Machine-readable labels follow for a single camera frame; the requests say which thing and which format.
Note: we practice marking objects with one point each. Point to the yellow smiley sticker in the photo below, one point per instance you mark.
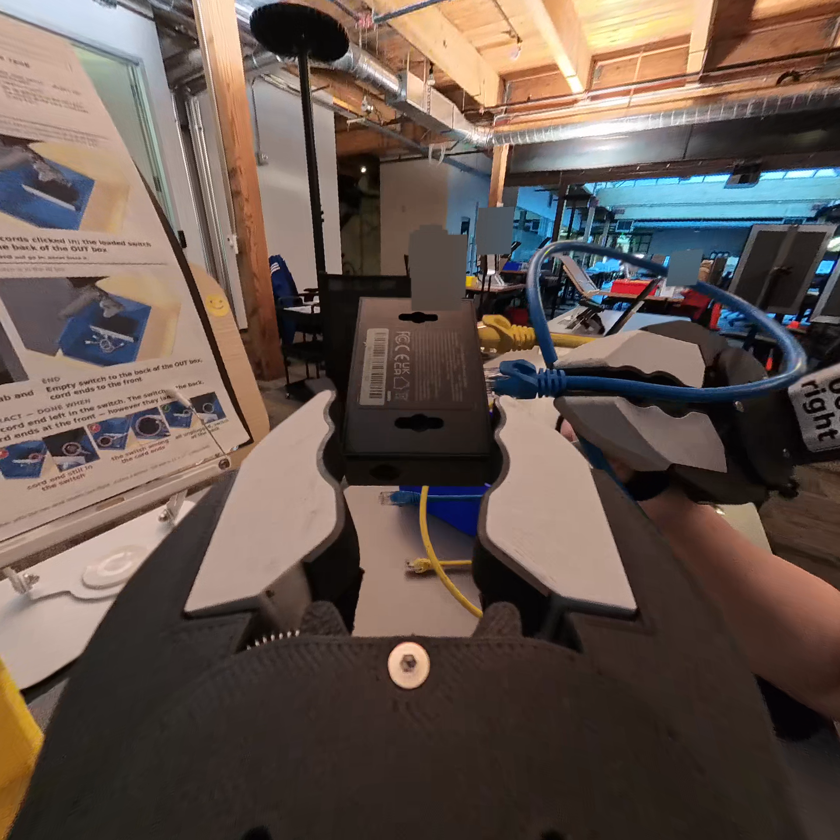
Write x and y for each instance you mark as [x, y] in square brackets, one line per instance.
[217, 306]

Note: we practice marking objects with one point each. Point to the wooden ceiling beam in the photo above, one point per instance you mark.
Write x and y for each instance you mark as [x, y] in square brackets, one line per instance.
[236, 197]

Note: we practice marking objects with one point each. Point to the yellow plastic bin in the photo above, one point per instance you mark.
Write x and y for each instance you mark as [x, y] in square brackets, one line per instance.
[16, 735]

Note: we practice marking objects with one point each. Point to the blue striped jacket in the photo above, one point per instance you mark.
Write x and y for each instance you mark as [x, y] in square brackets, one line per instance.
[282, 295]

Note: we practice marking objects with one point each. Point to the printed instruction poster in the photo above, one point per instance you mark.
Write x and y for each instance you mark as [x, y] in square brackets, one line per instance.
[98, 295]

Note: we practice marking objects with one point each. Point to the grey framed panel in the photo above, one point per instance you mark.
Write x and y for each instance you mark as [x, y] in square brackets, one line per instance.
[781, 262]

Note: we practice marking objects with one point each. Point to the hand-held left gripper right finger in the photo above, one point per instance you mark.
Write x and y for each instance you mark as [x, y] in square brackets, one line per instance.
[558, 525]

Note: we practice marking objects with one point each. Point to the long spiral air duct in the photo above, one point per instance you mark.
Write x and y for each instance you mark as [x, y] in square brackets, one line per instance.
[656, 121]

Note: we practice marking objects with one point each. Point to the black round pole stand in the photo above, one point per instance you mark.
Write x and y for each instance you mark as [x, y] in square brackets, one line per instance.
[298, 29]

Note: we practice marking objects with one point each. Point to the blue plastic bin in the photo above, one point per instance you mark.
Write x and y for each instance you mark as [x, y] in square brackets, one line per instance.
[453, 512]

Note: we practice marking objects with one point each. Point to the black office chair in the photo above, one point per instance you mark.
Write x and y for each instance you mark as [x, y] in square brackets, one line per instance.
[341, 308]

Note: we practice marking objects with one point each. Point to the black network switch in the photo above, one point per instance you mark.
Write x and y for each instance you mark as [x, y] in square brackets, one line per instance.
[420, 380]

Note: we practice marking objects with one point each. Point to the person's right forearm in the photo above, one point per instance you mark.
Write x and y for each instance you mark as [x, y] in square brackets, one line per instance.
[735, 577]

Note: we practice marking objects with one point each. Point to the white stand base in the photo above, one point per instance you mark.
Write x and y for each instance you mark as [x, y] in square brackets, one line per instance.
[65, 610]

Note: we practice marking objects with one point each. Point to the person's right hand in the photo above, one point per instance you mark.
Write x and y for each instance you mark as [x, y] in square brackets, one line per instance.
[617, 476]

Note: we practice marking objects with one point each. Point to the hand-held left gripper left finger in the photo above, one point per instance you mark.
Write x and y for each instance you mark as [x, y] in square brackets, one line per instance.
[269, 512]

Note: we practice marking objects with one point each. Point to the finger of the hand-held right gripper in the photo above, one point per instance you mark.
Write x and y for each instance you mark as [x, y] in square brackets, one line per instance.
[656, 433]
[643, 354]

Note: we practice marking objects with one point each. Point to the red desktop bin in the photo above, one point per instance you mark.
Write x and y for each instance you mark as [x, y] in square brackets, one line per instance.
[633, 287]

